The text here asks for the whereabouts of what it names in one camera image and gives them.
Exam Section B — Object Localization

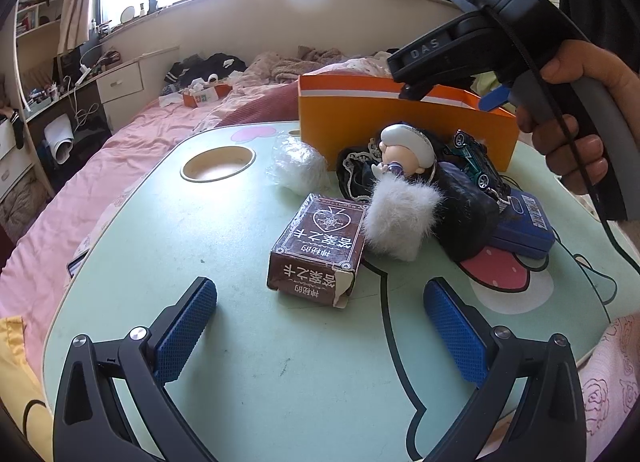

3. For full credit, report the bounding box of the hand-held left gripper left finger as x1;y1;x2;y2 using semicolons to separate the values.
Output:
52;276;218;462

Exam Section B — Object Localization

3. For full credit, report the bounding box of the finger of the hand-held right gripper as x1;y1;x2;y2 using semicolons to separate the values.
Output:
479;86;513;111
399;82;443;103

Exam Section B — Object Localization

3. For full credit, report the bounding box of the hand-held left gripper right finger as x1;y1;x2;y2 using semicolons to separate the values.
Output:
422;278;587;462

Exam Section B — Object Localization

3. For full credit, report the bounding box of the white-haired doll figure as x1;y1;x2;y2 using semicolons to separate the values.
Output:
372;123;436;178

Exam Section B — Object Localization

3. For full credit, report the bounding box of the orange cardboard box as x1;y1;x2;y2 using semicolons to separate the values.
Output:
297;73;519;185

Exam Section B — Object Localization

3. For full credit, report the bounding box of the black lace-trimmed pouch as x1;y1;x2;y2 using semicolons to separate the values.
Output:
336;134;453;203

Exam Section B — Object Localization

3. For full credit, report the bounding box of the white plastic-wrapped ball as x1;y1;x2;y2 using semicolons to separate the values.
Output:
265;134;330;191

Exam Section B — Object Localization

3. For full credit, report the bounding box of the brown card box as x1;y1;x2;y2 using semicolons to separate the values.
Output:
266;193;368;312

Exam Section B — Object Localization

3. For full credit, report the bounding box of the person's right forearm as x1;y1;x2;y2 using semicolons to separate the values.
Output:
617;219;640;268

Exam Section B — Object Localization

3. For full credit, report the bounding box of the green cartoon desktop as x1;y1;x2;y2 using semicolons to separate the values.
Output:
42;121;640;462

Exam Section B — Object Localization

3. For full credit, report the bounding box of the person's right hand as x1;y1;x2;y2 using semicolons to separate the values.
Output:
515;39;640;198

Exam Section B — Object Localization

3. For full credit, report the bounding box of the green toy car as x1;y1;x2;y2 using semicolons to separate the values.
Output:
452;129;501;189

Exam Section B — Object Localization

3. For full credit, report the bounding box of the black furry pouch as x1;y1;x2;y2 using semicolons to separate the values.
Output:
435;162;501;263

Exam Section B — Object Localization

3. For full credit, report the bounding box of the blue case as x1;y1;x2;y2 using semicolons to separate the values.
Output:
487;188;557;259

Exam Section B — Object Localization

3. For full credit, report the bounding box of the white fur cuff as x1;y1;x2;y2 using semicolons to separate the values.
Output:
362;181;446;263

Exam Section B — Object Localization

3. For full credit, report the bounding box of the pink fluffy blanket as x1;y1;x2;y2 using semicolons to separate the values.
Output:
232;44;401;93

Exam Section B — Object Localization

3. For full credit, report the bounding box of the pink floral blanket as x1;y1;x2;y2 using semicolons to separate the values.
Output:
577;312;640;462

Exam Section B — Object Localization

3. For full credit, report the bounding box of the pink bedsheet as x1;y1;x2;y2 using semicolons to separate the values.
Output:
0;94;301;368

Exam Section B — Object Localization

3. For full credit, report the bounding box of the yellow cloth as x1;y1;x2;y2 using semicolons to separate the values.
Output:
0;314;53;462

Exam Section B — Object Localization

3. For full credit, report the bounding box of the black clothes pile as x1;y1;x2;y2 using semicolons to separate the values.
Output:
162;53;247;90

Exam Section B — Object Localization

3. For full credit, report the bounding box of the small orange packet box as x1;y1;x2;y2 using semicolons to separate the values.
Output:
181;84;233;108

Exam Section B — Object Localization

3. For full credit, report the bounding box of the white paper roll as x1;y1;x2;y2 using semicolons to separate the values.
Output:
44;114;76;164

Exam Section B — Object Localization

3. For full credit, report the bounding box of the white drawer cabinet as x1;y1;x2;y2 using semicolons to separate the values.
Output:
95;48;180;130

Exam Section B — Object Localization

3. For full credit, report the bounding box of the cluttered side desk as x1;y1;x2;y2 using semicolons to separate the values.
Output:
20;49;113;163

